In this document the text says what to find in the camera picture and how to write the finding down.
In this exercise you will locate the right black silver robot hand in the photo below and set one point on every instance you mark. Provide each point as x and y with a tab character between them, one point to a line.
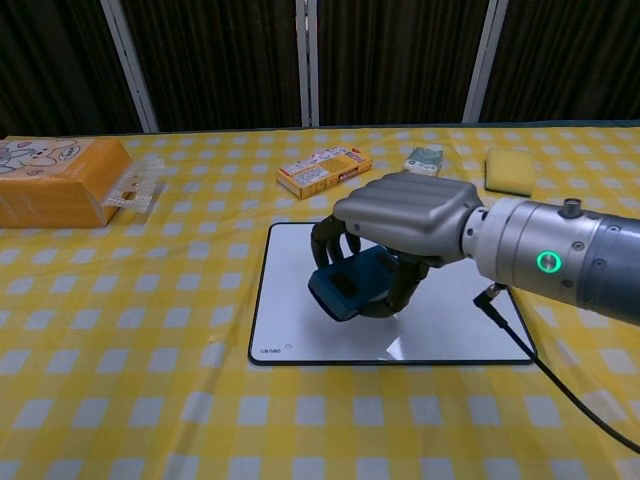
415	205

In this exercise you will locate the blue black rectangular object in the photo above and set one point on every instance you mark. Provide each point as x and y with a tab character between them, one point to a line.
365	280

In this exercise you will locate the white mat board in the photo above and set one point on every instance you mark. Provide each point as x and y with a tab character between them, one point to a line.
450	320

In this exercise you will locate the small green white packet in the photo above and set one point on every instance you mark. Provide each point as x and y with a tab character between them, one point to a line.
425	160

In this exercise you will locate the yellow printed snack box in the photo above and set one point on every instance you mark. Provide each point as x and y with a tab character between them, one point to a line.
325	170

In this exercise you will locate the yellow sponge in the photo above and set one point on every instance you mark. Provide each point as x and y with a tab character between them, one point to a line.
509	170

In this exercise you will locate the yellow white checked tablecloth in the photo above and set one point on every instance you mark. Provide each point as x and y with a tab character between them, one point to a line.
150	375

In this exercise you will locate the orange cartoon tissue pack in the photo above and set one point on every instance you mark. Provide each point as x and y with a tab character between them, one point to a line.
60	190

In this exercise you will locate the white partition post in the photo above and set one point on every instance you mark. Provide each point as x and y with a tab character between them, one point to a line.
482	60
307	65
130	65

